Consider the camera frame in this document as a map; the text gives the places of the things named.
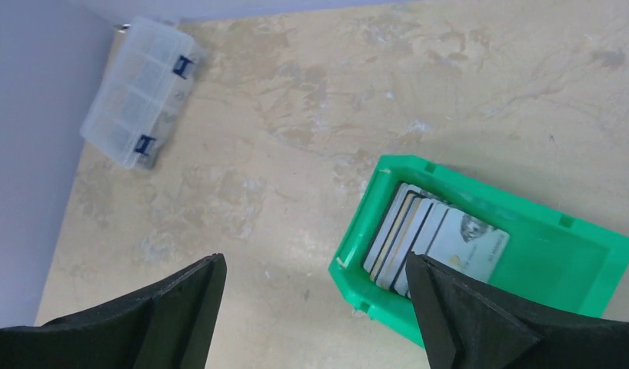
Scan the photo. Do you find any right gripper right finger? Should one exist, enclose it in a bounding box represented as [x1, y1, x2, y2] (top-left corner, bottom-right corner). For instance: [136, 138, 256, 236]
[406, 253, 629, 368]

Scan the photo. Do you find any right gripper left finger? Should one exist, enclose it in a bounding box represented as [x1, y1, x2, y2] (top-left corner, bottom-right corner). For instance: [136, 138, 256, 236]
[0, 254, 227, 368]

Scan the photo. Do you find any green plastic bin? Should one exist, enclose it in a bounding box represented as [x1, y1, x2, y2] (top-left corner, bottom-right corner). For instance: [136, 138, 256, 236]
[328, 155, 629, 344]

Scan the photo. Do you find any stack of credit cards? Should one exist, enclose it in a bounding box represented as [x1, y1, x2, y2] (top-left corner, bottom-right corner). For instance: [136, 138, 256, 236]
[362, 182, 510, 298]

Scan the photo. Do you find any clear plastic organizer box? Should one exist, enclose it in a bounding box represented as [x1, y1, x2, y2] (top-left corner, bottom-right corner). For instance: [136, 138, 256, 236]
[81, 16, 208, 169]

